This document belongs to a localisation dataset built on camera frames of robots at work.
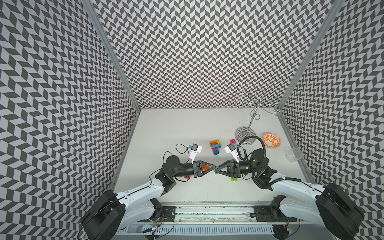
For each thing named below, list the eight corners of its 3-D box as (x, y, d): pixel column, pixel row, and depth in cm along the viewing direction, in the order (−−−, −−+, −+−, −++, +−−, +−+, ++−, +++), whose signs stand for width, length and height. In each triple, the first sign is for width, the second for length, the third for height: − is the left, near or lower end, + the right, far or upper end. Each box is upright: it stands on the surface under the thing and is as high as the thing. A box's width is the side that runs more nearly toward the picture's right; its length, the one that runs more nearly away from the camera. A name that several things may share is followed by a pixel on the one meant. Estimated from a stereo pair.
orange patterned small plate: (264, 148, 96) (267, 145, 94) (261, 136, 103) (262, 133, 100) (280, 148, 96) (282, 145, 93) (275, 136, 103) (277, 133, 100)
